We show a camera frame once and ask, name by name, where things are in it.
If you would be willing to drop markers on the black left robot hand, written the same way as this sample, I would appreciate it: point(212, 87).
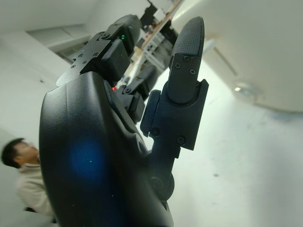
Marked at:
point(94, 153)

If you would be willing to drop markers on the small silver toaster dial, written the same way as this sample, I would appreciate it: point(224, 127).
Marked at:
point(246, 91)

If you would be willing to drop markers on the cream two-slot toaster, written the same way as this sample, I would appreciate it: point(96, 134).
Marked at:
point(260, 47)

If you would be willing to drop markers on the person in beige top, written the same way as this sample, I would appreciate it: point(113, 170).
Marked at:
point(28, 182)

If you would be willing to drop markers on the background shelving rack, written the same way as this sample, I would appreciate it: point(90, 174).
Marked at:
point(156, 42)

